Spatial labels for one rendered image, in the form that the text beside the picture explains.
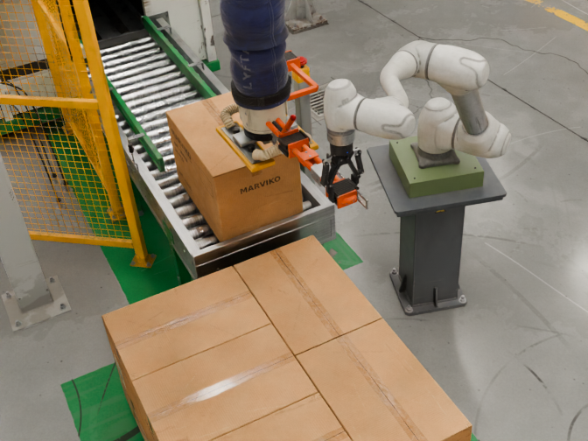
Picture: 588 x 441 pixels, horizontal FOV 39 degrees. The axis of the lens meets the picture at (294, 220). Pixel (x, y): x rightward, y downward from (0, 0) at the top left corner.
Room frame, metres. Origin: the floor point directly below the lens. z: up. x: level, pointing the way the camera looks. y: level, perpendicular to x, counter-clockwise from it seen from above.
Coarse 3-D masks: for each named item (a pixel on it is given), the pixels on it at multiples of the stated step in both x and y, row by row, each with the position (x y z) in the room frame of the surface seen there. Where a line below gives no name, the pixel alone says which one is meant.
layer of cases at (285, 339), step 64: (256, 256) 2.72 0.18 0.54; (320, 256) 2.68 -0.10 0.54; (128, 320) 2.39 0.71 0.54; (192, 320) 2.36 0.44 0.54; (256, 320) 2.33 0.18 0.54; (320, 320) 2.30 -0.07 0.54; (384, 320) 2.27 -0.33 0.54; (128, 384) 2.20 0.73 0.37; (192, 384) 2.03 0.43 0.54; (256, 384) 2.00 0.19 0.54; (320, 384) 1.98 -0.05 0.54; (384, 384) 1.95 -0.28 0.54
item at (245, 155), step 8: (216, 128) 2.82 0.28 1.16; (224, 128) 2.81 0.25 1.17; (232, 128) 2.80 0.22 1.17; (240, 128) 2.80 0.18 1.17; (224, 136) 2.75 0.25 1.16; (232, 136) 2.74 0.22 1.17; (232, 144) 2.69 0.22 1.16; (248, 144) 2.64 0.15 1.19; (256, 144) 2.67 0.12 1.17; (240, 152) 2.64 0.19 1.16; (248, 152) 2.62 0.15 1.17; (248, 160) 2.58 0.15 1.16; (256, 160) 2.57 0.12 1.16; (272, 160) 2.57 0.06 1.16; (248, 168) 2.55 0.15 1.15; (256, 168) 2.53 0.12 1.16
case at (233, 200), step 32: (224, 96) 3.42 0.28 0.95; (192, 128) 3.17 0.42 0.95; (192, 160) 3.03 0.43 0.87; (224, 160) 2.89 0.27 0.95; (288, 160) 2.92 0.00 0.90; (192, 192) 3.12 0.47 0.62; (224, 192) 2.80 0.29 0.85; (256, 192) 2.86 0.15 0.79; (288, 192) 2.91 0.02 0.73; (224, 224) 2.79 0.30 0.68; (256, 224) 2.85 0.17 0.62
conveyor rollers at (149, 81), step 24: (120, 48) 4.82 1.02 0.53; (144, 48) 4.80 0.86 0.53; (120, 72) 4.54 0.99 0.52; (144, 72) 4.51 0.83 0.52; (168, 72) 4.48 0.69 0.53; (144, 96) 4.23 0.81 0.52; (168, 96) 4.19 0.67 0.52; (192, 96) 4.16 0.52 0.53; (120, 120) 3.98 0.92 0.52; (144, 120) 3.94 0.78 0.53; (168, 144) 3.65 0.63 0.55; (168, 168) 3.44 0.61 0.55; (168, 192) 3.24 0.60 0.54; (192, 216) 3.03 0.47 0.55; (216, 240) 2.86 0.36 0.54
